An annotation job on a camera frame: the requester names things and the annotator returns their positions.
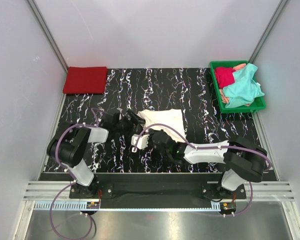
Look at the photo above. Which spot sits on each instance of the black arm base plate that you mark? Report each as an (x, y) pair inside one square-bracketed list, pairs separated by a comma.
[(170, 188)]

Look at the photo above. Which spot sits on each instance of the cream white t shirt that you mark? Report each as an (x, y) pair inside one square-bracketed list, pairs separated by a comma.
[(172, 118)]

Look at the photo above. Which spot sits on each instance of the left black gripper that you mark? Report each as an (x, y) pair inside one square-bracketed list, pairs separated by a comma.
[(136, 120)]

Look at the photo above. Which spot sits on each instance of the right aluminium corner post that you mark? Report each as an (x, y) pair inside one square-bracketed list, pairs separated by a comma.
[(268, 29)]

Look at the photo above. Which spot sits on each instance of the grey slotted cable duct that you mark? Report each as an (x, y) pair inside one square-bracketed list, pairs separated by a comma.
[(93, 206)]

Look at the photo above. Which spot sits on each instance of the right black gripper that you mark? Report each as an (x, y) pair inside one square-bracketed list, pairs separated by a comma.
[(150, 132)]

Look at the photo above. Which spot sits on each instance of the teal t shirt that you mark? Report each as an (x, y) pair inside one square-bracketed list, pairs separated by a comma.
[(245, 89)]

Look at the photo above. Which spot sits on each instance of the magenta t shirt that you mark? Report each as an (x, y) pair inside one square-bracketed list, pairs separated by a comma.
[(224, 76)]

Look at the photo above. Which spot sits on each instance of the salmon pink t shirt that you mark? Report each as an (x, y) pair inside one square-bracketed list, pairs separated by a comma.
[(225, 99)]

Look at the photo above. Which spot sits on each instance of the folded red t shirt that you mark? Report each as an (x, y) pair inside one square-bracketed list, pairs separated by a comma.
[(85, 80)]

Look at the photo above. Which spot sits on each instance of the aluminium corner post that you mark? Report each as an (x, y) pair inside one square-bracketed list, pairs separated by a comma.
[(268, 29), (47, 33)]

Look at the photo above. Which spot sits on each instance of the green plastic bin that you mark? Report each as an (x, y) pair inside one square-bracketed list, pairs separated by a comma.
[(257, 105)]

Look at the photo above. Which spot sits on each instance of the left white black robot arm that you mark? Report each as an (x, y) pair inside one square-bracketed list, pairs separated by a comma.
[(68, 146)]

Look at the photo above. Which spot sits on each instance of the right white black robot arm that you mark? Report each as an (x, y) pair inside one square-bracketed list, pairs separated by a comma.
[(243, 160)]

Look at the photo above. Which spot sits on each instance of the aluminium rail frame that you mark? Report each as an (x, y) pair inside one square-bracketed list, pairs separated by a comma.
[(264, 191)]

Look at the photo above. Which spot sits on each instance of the left aluminium corner post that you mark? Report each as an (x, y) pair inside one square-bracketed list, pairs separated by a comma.
[(47, 33)]

